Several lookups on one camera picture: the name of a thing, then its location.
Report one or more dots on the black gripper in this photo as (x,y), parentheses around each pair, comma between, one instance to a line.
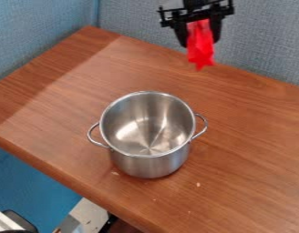
(178,12)

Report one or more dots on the red plastic block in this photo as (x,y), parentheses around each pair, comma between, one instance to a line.
(201,44)

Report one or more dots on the stainless steel pot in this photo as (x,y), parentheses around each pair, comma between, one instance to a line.
(149,128)

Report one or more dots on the black and white object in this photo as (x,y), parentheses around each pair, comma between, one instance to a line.
(13,223)

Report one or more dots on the white table leg frame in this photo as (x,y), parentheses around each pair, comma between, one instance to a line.
(86,219)

